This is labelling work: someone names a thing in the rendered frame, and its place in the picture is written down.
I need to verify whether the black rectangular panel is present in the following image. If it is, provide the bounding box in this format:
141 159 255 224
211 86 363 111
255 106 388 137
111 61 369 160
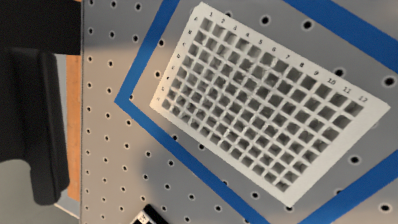
130 204 168 224

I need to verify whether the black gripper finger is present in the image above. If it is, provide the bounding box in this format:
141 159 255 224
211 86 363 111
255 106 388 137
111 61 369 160
0 47 70 206

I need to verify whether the blue tape rectangle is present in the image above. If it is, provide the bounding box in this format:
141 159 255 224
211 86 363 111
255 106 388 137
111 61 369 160
114 0 398 224

